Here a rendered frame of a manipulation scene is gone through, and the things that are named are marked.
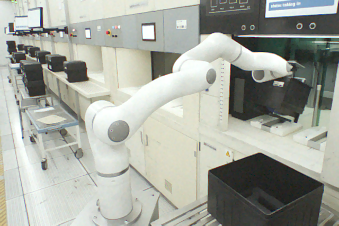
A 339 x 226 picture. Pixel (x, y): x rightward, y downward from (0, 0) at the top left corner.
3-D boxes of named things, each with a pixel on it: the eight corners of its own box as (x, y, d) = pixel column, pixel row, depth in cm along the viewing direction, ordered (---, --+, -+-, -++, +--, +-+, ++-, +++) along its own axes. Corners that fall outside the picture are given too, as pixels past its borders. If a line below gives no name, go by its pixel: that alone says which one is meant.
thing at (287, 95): (244, 107, 147) (261, 55, 145) (265, 114, 158) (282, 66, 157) (279, 118, 127) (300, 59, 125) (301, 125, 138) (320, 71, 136)
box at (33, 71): (24, 78, 412) (21, 62, 405) (42, 77, 427) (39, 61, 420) (25, 81, 388) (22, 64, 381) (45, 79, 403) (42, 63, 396)
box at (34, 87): (26, 93, 419) (23, 78, 412) (44, 91, 435) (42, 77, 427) (28, 97, 395) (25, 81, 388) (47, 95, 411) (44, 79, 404)
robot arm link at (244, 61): (255, 34, 102) (292, 61, 120) (225, 46, 114) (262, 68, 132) (254, 54, 100) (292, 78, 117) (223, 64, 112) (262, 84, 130)
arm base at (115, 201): (81, 226, 88) (74, 180, 83) (104, 193, 106) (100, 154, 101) (132, 232, 85) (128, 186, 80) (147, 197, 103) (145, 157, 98)
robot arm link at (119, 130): (96, 139, 90) (110, 157, 77) (80, 112, 85) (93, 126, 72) (199, 78, 109) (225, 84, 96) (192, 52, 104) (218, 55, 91)
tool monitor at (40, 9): (28, 35, 359) (24, 9, 349) (65, 34, 387) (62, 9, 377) (32, 35, 326) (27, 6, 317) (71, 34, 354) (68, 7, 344)
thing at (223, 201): (257, 187, 108) (259, 151, 104) (319, 227, 85) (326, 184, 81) (205, 209, 95) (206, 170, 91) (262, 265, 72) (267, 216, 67)
